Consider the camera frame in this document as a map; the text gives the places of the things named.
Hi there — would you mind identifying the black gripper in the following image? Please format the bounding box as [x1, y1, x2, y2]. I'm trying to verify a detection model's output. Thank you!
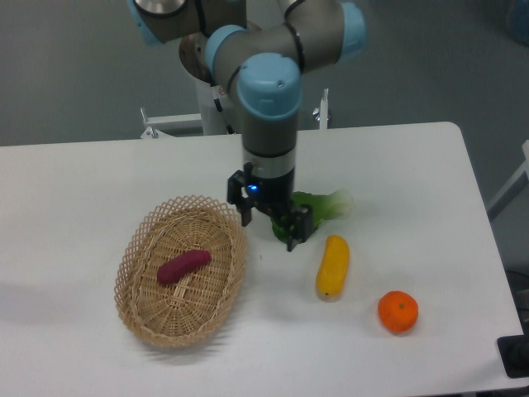
[226, 162, 314, 252]

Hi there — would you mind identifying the purple sweet potato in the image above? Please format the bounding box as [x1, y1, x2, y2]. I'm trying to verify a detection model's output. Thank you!
[157, 250, 212, 285]

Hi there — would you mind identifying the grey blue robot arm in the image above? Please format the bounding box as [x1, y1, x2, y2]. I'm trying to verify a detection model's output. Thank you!
[128, 1, 367, 249]

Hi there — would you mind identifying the oval wicker basket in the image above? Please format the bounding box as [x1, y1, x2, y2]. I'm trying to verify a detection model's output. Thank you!
[114, 195, 247, 347]

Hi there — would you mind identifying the green bok choy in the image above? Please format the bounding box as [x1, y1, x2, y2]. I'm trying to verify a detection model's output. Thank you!
[271, 189, 354, 244]

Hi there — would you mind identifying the yellow mango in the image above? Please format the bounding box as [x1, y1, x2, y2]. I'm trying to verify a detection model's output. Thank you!
[315, 235, 350, 299]

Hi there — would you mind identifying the orange tangerine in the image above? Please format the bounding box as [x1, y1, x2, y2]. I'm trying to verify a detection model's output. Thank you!
[377, 290, 419, 333]

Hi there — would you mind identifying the white furniture leg at right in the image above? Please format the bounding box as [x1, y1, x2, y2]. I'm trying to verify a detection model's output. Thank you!
[486, 141, 528, 222]

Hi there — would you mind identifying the black device at table edge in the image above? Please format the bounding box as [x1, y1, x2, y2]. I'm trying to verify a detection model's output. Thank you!
[497, 335, 528, 379]

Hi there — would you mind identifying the blue object in corner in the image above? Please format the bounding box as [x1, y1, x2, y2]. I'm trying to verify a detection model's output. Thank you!
[508, 0, 528, 45]

